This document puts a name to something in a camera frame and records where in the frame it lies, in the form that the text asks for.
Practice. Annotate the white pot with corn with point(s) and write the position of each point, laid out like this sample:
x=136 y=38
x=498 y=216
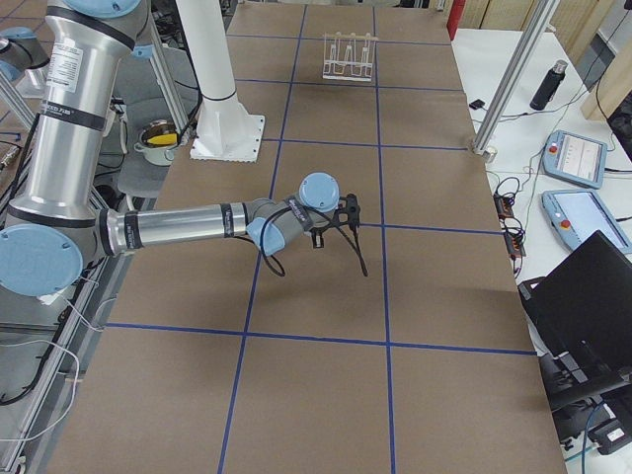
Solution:
x=157 y=142

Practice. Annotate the aluminium frame post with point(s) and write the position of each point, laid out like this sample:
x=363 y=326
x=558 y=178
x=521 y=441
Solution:
x=526 y=46

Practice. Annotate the white wire cup holder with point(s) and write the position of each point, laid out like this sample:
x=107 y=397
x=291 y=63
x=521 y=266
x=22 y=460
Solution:
x=348 y=57

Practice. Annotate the blue teach pendant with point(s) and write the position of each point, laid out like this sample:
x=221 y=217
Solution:
x=577 y=214
x=575 y=159

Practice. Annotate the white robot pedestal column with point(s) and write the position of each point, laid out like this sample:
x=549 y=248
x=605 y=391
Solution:
x=225 y=129

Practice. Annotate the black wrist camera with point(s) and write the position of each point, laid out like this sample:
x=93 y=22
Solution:
x=353 y=211

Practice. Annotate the black smartphone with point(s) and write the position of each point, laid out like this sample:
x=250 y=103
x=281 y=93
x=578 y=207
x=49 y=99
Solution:
x=477 y=104

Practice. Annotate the black water bottle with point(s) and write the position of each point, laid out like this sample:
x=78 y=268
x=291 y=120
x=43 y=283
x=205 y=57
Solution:
x=549 y=85

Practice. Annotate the black laptop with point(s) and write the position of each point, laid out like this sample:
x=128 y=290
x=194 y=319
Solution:
x=582 y=313

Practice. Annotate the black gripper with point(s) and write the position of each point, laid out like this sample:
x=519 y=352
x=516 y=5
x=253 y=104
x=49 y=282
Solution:
x=317 y=232

